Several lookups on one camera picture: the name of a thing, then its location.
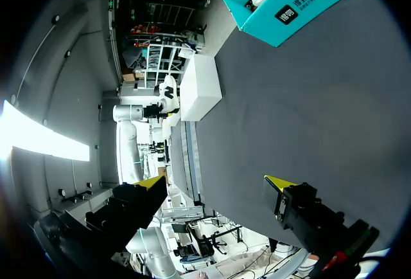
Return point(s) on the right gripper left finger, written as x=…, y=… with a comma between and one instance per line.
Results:
x=135, y=208

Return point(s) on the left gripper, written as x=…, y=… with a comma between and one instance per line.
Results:
x=153, y=112

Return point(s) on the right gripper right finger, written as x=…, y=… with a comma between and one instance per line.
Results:
x=302, y=211

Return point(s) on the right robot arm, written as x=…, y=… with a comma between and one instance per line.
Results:
x=152, y=248

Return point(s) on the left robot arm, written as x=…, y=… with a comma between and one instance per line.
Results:
x=128, y=137

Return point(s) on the teal shoebox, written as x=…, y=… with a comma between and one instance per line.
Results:
x=289, y=9

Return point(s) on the large white block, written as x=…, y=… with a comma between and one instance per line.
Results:
x=200, y=89

